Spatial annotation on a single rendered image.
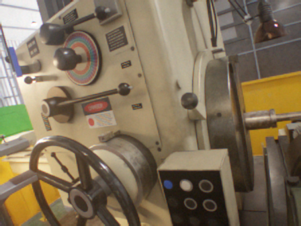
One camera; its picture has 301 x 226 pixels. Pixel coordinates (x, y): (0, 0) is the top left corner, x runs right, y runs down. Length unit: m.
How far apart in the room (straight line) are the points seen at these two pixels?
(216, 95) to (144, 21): 0.31
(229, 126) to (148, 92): 0.26
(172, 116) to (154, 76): 0.12
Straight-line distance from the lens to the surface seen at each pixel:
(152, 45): 0.52
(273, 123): 0.84
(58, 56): 0.61
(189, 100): 0.44
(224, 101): 0.61
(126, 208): 0.38
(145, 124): 0.56
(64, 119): 0.78
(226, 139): 0.61
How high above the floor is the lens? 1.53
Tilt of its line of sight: 9 degrees down
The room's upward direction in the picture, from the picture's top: 15 degrees counter-clockwise
